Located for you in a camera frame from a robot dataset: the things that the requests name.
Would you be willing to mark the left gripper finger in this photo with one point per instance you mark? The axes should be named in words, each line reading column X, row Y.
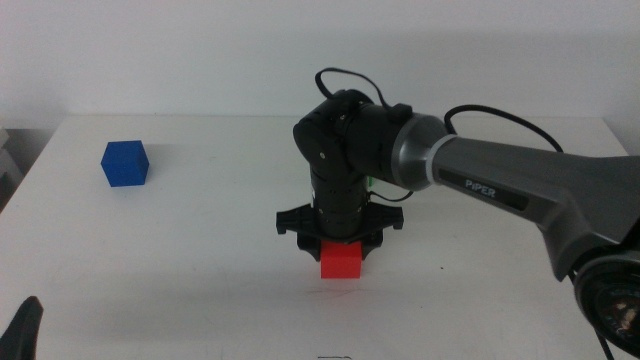
column 22, row 332

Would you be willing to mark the red cube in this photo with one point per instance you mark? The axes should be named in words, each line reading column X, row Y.
column 341, row 262

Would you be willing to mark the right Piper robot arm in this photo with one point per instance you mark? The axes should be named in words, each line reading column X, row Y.
column 500, row 170

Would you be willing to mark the green cube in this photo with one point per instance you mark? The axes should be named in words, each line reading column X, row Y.
column 371, row 181

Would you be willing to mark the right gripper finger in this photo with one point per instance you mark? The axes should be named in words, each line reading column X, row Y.
column 372, row 242
column 310, row 246

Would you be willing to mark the blue cube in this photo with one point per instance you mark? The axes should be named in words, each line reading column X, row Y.
column 125, row 165

